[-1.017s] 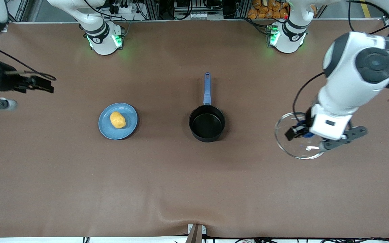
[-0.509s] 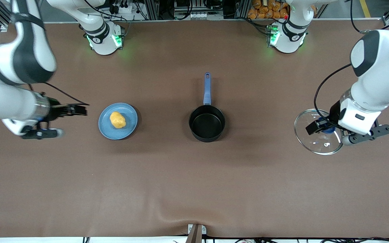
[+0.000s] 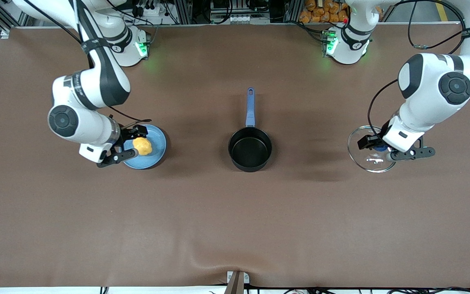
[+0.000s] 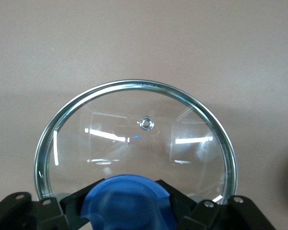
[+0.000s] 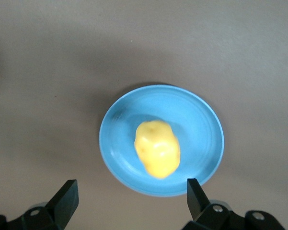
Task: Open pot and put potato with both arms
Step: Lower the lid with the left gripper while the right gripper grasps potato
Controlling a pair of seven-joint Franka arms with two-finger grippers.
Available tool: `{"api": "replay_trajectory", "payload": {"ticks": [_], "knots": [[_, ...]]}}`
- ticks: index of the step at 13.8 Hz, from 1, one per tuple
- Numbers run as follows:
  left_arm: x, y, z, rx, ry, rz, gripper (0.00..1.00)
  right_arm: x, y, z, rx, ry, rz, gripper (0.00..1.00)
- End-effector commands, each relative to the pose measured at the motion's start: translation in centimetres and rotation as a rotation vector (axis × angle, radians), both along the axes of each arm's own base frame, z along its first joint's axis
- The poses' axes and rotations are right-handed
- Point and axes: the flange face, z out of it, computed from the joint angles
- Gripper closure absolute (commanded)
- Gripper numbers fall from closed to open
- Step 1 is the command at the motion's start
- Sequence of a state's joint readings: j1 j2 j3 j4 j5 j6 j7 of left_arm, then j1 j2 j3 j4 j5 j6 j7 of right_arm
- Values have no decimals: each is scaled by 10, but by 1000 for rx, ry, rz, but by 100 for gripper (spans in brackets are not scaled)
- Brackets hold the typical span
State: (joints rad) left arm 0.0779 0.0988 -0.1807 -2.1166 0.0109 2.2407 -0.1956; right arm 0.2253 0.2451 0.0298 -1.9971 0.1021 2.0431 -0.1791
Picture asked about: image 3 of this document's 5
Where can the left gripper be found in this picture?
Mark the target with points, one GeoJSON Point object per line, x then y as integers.
{"type": "Point", "coordinates": [371, 141]}

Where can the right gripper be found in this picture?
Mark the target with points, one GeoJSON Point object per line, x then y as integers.
{"type": "Point", "coordinates": [127, 133]}

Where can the yellow potato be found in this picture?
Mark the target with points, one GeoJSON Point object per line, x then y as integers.
{"type": "Point", "coordinates": [142, 146]}

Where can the glass lid with blue knob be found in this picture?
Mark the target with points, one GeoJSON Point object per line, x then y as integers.
{"type": "Point", "coordinates": [361, 159]}

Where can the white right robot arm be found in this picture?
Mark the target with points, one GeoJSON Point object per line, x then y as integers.
{"type": "Point", "coordinates": [96, 81]}

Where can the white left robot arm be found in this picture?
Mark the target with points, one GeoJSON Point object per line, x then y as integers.
{"type": "Point", "coordinates": [431, 90]}

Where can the blue plate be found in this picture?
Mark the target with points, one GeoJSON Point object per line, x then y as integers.
{"type": "Point", "coordinates": [157, 139]}

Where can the brown table mat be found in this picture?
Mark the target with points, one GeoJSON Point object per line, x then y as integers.
{"type": "Point", "coordinates": [235, 224]}

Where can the white power strip with plugs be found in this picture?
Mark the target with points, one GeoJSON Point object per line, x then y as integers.
{"type": "Point", "coordinates": [149, 9]}

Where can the crate of orange objects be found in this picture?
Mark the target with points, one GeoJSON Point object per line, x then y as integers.
{"type": "Point", "coordinates": [324, 12]}

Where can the metal table bracket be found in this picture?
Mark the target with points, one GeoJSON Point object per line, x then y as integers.
{"type": "Point", "coordinates": [237, 283]}

